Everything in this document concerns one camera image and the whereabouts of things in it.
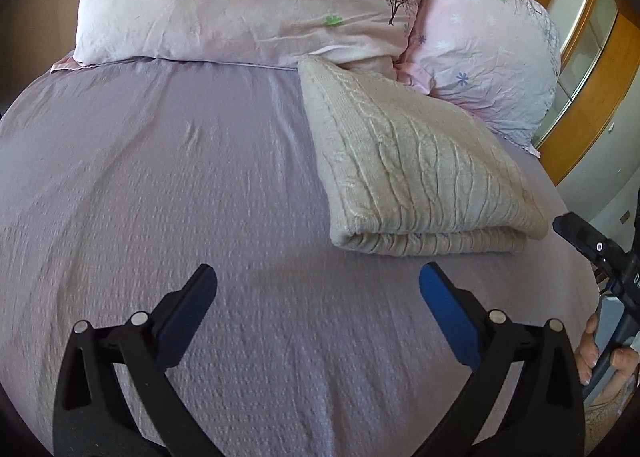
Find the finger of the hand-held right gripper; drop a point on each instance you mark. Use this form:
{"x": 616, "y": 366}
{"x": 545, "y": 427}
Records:
{"x": 582, "y": 236}

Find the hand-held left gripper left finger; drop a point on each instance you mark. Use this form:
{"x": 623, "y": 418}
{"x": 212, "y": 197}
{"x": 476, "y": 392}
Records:
{"x": 186, "y": 313}

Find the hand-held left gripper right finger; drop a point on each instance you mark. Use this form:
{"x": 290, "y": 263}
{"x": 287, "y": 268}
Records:
{"x": 449, "y": 313}

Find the person's right hand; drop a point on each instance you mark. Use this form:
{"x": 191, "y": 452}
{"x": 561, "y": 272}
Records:
{"x": 589, "y": 349}

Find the purple bed sheet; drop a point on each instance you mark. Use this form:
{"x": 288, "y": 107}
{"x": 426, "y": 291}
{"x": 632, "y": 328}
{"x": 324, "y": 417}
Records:
{"x": 200, "y": 237}

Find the person's light patterned clothing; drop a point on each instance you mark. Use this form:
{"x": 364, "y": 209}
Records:
{"x": 607, "y": 407}

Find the wooden framed glass cabinet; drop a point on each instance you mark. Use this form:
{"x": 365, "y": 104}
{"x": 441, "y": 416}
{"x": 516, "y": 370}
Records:
{"x": 580, "y": 37}

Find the pink pillow with white flowers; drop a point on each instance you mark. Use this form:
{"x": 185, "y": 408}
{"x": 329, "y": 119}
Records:
{"x": 480, "y": 42}

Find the wall socket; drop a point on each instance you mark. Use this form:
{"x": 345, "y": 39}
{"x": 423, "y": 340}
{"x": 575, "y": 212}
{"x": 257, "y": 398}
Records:
{"x": 625, "y": 218}

